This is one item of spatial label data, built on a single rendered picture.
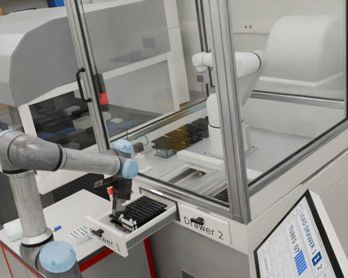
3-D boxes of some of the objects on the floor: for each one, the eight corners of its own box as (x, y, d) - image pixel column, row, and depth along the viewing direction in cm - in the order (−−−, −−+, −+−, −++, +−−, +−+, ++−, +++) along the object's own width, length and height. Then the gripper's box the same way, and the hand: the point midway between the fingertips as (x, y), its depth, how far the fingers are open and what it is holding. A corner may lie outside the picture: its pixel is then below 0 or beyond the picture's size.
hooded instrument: (73, 300, 288) (-6, 31, 224) (-26, 217, 420) (-94, 33, 356) (196, 217, 361) (163, -4, 297) (79, 169, 493) (38, 9, 429)
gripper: (132, 181, 184) (128, 221, 193) (132, 167, 194) (128, 207, 203) (111, 180, 183) (109, 220, 192) (113, 166, 193) (110, 205, 202)
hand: (112, 210), depth 197 cm, fingers open, 3 cm apart
